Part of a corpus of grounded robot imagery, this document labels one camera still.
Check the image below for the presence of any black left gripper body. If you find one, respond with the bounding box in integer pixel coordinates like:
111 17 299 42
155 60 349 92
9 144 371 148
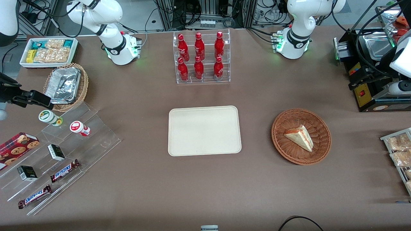
363 65 397 86

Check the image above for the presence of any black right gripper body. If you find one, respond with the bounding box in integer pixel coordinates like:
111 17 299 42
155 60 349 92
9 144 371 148
0 73 27 105

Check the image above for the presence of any triangular sandwich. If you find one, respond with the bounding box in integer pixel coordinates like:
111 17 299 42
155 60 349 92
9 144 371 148
284 125 314 152

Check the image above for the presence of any silver foil tray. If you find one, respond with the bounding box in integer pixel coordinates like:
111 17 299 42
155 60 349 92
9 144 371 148
45 67 81 105

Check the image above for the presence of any tan wicker basket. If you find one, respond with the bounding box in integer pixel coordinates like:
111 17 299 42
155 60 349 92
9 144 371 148
43 63 89 112

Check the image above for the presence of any brown round wicker basket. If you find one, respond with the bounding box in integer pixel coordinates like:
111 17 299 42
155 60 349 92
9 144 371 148
271 108 332 166

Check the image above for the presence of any cream rectangular tray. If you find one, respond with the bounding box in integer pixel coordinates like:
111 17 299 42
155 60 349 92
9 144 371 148
168 106 242 157

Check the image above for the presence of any green lid yogurt cup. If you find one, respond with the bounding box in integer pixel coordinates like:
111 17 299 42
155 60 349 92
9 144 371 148
39 110 63 126

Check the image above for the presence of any black sealing machine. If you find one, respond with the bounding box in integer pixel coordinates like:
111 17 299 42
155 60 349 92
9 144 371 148
333 27 411 113

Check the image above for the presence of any red lid yogurt cup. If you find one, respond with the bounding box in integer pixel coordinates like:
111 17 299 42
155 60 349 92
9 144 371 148
70 121 91 137

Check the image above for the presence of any large clear cracker bag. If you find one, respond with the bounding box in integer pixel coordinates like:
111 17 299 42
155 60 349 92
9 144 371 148
34 47 70 63

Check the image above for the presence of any red cookie box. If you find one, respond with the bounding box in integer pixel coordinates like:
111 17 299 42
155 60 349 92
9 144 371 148
0 132 40 171

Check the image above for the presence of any small black carton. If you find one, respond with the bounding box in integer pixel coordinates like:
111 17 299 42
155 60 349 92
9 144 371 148
17 166 38 182
48 144 66 161

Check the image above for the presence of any small clear cracker bag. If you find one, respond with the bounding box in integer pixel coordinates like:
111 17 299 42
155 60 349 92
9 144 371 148
45 39 65 50

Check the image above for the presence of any white snack bin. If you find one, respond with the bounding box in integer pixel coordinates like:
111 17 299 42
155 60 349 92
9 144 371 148
20 38 79 69

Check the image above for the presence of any clear acrylic stepped display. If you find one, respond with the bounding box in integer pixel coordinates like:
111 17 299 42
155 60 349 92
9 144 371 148
0 102 122 216

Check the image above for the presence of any brown snickers bar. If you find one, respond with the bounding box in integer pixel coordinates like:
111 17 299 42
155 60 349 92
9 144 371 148
18 185 52 210
50 159 81 183

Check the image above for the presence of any red cola bottle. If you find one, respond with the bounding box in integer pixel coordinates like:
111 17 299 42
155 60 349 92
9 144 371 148
194 32 205 61
214 56 224 80
178 34 190 62
178 57 189 81
194 56 204 80
214 31 224 59

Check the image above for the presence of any clear acrylic bottle rack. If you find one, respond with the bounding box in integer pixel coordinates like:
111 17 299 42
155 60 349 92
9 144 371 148
173 29 231 84

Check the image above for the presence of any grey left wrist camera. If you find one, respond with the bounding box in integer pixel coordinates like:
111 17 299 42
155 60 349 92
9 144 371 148
389 80 411 95

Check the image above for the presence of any metal wire rack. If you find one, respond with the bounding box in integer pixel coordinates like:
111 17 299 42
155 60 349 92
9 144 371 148
380 128 411 196

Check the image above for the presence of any black looped cable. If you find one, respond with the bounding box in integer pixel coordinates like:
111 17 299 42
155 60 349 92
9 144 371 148
278 216 325 231

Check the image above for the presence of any aluminium equipment frame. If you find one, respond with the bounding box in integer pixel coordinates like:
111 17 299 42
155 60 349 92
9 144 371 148
154 0 257 31

